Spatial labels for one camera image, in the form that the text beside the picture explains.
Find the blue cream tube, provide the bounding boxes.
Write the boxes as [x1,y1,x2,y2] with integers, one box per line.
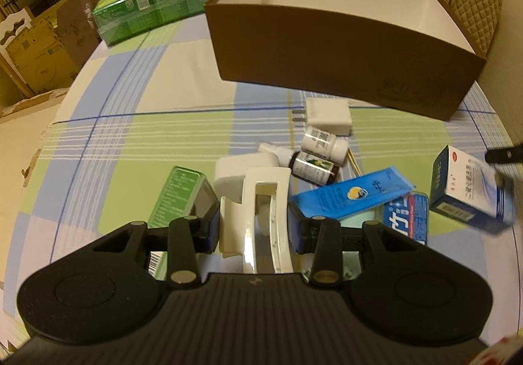
[290,166,415,220]

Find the green slim box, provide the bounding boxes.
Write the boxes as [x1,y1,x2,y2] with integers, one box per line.
[146,165,220,282]

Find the white plastic hair clip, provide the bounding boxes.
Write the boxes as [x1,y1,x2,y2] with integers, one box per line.
[219,166,294,274]

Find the blue white medicine box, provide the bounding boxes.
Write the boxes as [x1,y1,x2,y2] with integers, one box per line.
[429,145,517,235]

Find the brown spray bottle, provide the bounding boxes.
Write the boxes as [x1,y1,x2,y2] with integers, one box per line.
[258,143,339,186]

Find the blue gum container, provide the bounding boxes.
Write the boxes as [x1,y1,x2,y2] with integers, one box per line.
[381,191,429,245]

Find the white pill bottle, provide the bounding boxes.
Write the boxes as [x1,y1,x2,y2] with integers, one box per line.
[300,126,349,165]

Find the white power adapter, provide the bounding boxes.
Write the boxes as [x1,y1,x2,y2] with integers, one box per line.
[291,97,353,136]

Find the mint handheld fan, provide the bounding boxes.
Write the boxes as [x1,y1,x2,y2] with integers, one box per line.
[298,209,377,281]

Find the white wall charger plug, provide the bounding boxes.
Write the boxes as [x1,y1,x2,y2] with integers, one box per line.
[214,152,279,203]

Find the plaid tablecloth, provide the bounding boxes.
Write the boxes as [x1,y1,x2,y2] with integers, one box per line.
[1,15,522,349]

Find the beige quilted chair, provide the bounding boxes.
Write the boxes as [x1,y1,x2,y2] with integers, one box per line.
[450,0,503,55]

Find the brown cardboard box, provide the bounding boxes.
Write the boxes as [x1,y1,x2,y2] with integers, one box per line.
[205,0,486,120]

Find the brown cardboard cartons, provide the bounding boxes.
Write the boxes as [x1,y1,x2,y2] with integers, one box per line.
[6,0,99,94]

